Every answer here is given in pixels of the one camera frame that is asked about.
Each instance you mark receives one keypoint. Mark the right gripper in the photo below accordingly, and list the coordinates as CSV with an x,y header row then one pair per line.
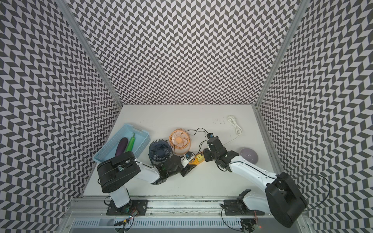
x,y
206,152

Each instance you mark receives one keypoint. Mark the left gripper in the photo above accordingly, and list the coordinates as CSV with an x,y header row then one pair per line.
x,y
187,169

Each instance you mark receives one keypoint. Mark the orange power strip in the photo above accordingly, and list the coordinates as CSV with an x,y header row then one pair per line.
x,y
193,160

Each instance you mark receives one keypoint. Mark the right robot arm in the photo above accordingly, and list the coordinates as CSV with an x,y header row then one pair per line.
x,y
279,196

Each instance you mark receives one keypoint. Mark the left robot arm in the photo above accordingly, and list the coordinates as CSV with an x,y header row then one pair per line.
x,y
116,172

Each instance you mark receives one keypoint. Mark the dark blue desk fan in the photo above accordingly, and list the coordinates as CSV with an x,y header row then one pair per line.
x,y
159,151

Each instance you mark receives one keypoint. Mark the orange desk fan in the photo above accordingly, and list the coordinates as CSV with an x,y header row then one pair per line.
x,y
181,142

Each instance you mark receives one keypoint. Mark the yellow USB charger plug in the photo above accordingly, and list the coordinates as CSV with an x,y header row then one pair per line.
x,y
200,158

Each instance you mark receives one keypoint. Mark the purple bowl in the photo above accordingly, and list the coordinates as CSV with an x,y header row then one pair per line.
x,y
250,155

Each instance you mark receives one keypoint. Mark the light blue plastic basket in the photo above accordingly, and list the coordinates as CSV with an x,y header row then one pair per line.
x,y
142,139

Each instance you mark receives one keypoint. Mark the green cucumber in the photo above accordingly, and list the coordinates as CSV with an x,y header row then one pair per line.
x,y
131,143

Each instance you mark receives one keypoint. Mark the purple eggplant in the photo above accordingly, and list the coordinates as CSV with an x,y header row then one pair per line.
x,y
122,145

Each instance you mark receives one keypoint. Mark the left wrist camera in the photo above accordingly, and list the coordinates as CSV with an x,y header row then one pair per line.
x,y
187,158

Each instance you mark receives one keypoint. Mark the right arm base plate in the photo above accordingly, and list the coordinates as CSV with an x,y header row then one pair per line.
x,y
236,208

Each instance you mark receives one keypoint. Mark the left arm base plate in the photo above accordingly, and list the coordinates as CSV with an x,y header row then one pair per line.
x,y
134,208

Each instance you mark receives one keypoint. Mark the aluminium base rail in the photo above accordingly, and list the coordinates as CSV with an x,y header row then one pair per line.
x,y
171,215

